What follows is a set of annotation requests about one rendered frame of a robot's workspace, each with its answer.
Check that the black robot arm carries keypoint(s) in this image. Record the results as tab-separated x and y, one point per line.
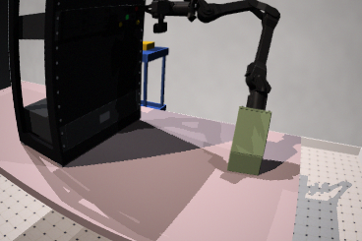
256	78

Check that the black server rack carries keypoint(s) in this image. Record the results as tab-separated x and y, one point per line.
93	81

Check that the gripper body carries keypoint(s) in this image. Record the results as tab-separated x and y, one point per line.
161	26

